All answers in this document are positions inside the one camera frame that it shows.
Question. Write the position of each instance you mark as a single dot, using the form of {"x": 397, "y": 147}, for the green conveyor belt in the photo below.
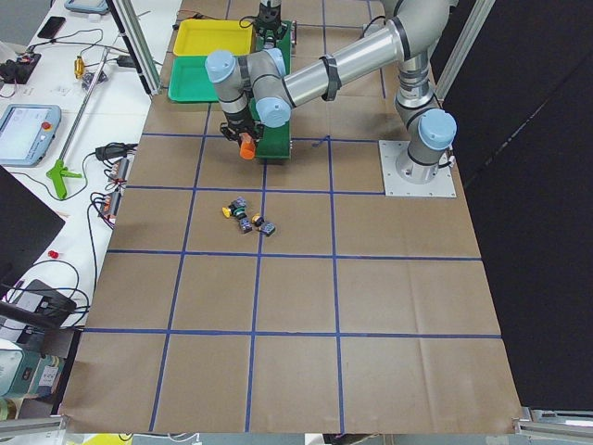
{"x": 269, "y": 104}

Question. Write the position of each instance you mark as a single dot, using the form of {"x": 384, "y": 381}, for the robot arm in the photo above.
{"x": 411, "y": 29}
{"x": 270, "y": 4}

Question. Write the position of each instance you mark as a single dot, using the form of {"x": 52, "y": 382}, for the yellow plastic tray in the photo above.
{"x": 200, "y": 37}

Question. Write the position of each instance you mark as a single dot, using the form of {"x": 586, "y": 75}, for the green plastic tray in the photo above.
{"x": 189, "y": 82}

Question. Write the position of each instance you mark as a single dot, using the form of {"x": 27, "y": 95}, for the teach pendant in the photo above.
{"x": 27, "y": 131}

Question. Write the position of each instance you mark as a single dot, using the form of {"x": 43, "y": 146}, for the black smartphone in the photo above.
{"x": 51, "y": 27}

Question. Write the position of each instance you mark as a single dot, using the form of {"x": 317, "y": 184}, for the orange cylinder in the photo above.
{"x": 247, "y": 148}

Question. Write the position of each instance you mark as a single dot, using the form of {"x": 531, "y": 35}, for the aluminium frame post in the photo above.
{"x": 131, "y": 33}

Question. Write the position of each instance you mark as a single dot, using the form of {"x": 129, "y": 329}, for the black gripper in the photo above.
{"x": 239, "y": 124}
{"x": 269, "y": 21}

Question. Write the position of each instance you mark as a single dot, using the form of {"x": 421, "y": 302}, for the green plastic grabber tool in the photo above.
{"x": 57, "y": 174}

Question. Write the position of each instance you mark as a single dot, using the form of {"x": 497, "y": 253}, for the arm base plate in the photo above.
{"x": 403, "y": 177}

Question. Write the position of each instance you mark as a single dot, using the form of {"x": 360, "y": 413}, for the gold resistor block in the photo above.
{"x": 79, "y": 67}

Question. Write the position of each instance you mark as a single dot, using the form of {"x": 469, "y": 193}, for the black power adapter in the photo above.
{"x": 125, "y": 61}

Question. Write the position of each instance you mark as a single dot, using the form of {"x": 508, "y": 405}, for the black monitor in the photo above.
{"x": 28, "y": 227}

